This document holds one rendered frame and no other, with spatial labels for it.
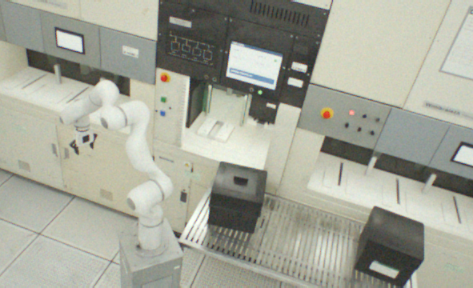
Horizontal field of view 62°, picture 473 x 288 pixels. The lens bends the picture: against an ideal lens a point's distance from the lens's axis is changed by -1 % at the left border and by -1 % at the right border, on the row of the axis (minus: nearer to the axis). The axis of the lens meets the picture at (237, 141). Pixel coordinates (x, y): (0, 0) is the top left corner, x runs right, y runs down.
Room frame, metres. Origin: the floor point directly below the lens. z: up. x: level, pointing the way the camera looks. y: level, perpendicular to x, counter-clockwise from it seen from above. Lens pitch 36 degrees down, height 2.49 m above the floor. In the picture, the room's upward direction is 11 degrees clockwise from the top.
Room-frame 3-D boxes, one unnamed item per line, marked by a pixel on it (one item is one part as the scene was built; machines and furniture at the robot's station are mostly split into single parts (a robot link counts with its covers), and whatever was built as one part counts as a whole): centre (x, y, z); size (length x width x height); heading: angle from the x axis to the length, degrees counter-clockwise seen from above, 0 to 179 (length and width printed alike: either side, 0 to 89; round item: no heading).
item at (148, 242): (1.36, 0.35, 0.85); 0.19 x 0.19 x 0.18
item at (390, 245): (1.54, -0.93, 0.89); 0.29 x 0.29 x 0.25; 75
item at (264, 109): (2.60, -0.16, 1.06); 0.24 x 0.20 x 0.32; 80
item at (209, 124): (2.33, 0.16, 0.89); 0.22 x 0.21 x 0.04; 169
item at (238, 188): (1.70, -0.06, 0.98); 0.29 x 0.29 x 0.13; 88
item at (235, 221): (1.70, -0.06, 0.85); 0.28 x 0.28 x 0.17; 88
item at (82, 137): (1.71, 0.84, 1.12); 0.10 x 0.07 x 0.11; 145
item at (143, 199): (1.34, 0.37, 1.07); 0.19 x 0.12 x 0.24; 144
